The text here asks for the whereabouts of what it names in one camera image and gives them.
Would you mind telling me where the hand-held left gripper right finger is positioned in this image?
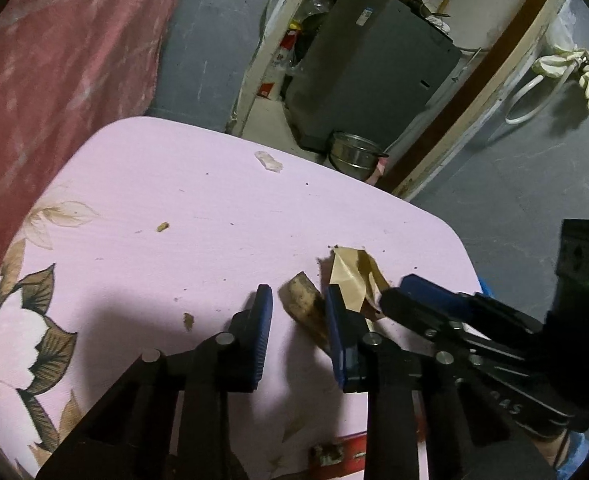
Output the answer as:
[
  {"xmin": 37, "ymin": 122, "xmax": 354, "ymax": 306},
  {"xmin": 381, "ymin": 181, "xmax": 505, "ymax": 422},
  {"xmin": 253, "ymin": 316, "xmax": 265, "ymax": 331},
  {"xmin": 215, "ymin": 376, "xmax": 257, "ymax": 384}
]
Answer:
[{"xmin": 325, "ymin": 284, "xmax": 558, "ymax": 480}]

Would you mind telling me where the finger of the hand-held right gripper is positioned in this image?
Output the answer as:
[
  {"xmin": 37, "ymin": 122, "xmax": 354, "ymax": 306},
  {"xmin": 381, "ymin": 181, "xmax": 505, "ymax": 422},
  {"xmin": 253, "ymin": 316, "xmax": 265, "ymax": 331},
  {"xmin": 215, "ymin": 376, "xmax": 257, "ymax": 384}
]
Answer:
[
  {"xmin": 379, "ymin": 287, "xmax": 480, "ymax": 361},
  {"xmin": 401, "ymin": 274, "xmax": 545, "ymax": 335}
]

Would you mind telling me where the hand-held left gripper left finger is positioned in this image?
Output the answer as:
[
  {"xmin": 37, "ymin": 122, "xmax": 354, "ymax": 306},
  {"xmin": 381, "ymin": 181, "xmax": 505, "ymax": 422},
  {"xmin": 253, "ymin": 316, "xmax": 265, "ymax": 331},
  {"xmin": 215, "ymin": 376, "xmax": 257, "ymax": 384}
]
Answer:
[{"xmin": 34, "ymin": 284, "xmax": 274, "ymax": 480}]

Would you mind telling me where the brown fruit peel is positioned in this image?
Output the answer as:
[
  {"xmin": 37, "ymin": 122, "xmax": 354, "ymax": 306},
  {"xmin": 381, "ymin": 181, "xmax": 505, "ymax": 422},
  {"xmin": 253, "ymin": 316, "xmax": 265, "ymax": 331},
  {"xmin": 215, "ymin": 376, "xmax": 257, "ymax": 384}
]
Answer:
[{"xmin": 280, "ymin": 271, "xmax": 333, "ymax": 354}]

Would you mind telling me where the brown paper scrap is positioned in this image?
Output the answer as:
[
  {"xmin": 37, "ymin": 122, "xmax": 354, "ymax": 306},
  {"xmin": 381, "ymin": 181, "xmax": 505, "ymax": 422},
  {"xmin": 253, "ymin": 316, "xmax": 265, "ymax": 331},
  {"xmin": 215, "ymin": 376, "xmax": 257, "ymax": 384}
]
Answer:
[{"xmin": 329, "ymin": 245, "xmax": 390, "ymax": 322}]

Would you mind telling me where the stainless steel pot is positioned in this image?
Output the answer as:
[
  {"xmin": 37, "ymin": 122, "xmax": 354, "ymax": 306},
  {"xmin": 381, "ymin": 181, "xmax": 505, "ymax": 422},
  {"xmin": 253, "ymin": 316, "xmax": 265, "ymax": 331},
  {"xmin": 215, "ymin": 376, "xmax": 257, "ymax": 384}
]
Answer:
[
  {"xmin": 329, "ymin": 131, "xmax": 389, "ymax": 170},
  {"xmin": 333, "ymin": 162, "xmax": 376, "ymax": 182}
]

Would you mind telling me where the small white paper scrap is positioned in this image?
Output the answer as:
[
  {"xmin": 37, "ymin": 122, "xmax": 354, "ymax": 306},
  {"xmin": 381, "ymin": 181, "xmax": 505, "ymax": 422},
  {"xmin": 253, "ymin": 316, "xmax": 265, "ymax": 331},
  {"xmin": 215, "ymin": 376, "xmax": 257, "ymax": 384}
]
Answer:
[{"xmin": 253, "ymin": 150, "xmax": 284, "ymax": 174}]

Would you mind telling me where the grey washing machine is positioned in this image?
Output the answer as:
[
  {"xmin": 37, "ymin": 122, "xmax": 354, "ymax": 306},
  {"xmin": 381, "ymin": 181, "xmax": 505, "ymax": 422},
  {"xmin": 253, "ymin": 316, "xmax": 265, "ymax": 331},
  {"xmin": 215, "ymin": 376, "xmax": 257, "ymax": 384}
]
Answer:
[{"xmin": 284, "ymin": 0, "xmax": 463, "ymax": 154}]

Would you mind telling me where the white sack red label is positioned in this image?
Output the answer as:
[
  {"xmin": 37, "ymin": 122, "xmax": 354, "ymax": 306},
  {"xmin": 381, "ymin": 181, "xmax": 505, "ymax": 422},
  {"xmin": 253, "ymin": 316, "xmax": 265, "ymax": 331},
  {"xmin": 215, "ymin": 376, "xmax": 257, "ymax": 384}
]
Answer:
[{"xmin": 257, "ymin": 30, "xmax": 296, "ymax": 99}]

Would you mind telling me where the pink towel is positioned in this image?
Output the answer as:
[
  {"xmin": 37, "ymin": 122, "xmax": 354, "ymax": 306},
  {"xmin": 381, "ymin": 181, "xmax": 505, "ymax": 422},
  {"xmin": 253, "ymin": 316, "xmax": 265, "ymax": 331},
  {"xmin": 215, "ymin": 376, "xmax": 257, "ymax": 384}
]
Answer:
[{"xmin": 0, "ymin": 0, "xmax": 195, "ymax": 321}]

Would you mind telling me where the white hose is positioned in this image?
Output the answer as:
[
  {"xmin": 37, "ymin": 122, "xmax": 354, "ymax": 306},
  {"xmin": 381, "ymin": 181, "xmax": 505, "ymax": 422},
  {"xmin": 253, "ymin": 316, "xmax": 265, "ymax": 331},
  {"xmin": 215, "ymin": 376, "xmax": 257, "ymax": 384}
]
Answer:
[{"xmin": 505, "ymin": 52, "xmax": 584, "ymax": 126}]

